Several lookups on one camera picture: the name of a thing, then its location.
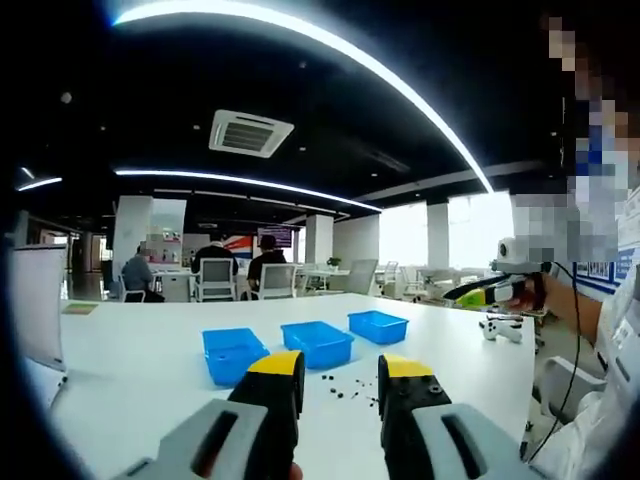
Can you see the person's left hand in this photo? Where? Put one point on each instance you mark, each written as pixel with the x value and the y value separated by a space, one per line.
pixel 296 472

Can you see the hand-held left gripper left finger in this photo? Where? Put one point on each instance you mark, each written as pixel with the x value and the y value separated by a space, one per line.
pixel 185 445

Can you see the white display shelf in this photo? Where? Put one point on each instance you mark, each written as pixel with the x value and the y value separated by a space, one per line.
pixel 167 235

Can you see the small potted plant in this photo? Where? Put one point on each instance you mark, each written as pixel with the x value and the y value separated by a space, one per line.
pixel 334 262

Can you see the white ceiling air conditioner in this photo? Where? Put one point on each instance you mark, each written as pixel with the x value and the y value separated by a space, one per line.
pixel 250 134

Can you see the round ceiling fixture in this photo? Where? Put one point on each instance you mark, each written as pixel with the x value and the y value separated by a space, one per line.
pixel 66 97

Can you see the white game controller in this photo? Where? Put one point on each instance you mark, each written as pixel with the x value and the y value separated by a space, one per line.
pixel 495 330

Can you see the short ceiling light strip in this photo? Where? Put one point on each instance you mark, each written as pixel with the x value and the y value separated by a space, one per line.
pixel 40 183

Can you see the blue plastic bin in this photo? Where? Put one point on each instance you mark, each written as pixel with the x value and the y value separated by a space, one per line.
pixel 317 345
pixel 232 350
pixel 377 330

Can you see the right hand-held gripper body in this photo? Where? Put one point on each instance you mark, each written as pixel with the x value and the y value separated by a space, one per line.
pixel 507 250

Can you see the curved ceiling light strip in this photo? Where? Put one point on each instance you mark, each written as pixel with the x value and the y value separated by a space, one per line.
pixel 225 177

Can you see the grey office chair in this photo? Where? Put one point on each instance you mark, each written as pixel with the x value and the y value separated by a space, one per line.
pixel 362 275

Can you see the green paper sheet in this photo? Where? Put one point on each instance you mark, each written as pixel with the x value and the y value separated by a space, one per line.
pixel 79 308

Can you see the purple wall screen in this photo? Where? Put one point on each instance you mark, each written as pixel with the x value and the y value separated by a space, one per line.
pixel 275 236

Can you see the silver laptop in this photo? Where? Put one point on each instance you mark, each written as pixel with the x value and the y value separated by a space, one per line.
pixel 40 305

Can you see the blue white wall board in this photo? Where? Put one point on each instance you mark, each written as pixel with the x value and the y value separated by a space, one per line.
pixel 597 270

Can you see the small black resistors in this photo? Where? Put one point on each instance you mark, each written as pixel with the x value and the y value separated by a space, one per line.
pixel 340 394

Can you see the white mesh office chair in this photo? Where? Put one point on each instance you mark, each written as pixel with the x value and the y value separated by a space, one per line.
pixel 280 280
pixel 131 295
pixel 215 275

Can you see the red blue flag poster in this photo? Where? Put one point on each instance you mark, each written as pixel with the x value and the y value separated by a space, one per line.
pixel 240 246

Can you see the person's right hand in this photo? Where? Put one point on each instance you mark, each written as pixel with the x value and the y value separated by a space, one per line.
pixel 530 297

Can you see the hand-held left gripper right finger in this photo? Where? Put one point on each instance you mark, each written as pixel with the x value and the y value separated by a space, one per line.
pixel 415 415

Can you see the long curved ceiling light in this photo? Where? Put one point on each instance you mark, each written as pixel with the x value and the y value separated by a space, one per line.
pixel 300 22

